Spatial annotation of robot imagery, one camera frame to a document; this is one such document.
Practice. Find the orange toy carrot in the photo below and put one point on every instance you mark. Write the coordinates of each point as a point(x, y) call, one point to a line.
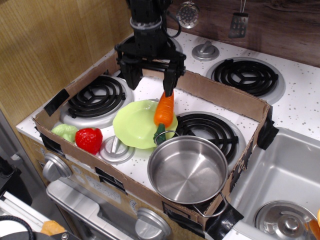
point(163, 117)

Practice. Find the light green plastic plate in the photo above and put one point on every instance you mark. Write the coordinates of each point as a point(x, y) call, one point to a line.
point(134, 124)

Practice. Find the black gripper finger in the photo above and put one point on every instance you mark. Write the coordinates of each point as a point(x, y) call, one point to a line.
point(171, 76)
point(132, 73)

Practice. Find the silver oven door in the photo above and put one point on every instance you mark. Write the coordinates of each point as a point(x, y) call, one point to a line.
point(95, 218)

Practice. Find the silver front stove knob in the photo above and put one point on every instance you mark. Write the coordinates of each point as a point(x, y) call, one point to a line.
point(114, 151)

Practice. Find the back right black burner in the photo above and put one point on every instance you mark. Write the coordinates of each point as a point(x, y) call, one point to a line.
point(253, 76)

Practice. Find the silver back stove knob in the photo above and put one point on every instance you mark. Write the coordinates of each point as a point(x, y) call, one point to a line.
point(205, 52)

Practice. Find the red toy strawberry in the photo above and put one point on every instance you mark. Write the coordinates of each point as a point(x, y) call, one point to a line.
point(89, 139)

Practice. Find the silver oven knob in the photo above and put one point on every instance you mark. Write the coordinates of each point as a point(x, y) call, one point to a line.
point(151, 226)
point(55, 168)

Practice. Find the front left black burner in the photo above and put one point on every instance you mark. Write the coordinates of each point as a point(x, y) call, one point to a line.
point(97, 104)

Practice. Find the left silver oven knob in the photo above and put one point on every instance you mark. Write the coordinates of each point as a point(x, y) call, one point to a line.
point(55, 168)

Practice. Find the silver stove knob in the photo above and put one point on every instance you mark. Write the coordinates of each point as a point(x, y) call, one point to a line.
point(205, 52)
point(114, 151)

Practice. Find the orange object in sink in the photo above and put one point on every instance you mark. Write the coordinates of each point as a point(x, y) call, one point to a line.
point(314, 225)

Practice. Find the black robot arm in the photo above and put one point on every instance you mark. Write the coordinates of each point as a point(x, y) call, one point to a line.
point(149, 11)

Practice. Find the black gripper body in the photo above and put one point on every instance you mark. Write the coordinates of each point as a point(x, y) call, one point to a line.
point(149, 48)

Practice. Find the silver sink drain cover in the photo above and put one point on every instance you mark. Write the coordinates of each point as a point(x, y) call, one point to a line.
point(284, 220)

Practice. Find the orange object bottom left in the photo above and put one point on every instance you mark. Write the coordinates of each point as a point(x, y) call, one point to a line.
point(51, 228)

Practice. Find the brown cardboard fence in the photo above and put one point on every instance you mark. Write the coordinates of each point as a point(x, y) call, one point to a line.
point(134, 184)

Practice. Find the right silver oven knob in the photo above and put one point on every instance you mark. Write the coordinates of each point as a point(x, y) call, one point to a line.
point(151, 226)

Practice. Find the front right black burner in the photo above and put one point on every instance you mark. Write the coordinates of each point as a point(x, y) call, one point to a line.
point(216, 129)

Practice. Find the silver toy sink basin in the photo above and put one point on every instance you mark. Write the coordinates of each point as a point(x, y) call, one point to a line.
point(288, 170)

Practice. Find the stainless steel pot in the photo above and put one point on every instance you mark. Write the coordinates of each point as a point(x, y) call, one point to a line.
point(187, 170)

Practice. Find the hanging silver skimmer ladle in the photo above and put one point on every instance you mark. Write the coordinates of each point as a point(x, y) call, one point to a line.
point(188, 14)

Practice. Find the green toy broccoli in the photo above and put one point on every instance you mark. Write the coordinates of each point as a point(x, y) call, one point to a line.
point(65, 131)

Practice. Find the hanging silver slotted spatula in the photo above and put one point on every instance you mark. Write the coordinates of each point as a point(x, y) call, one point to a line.
point(239, 22)

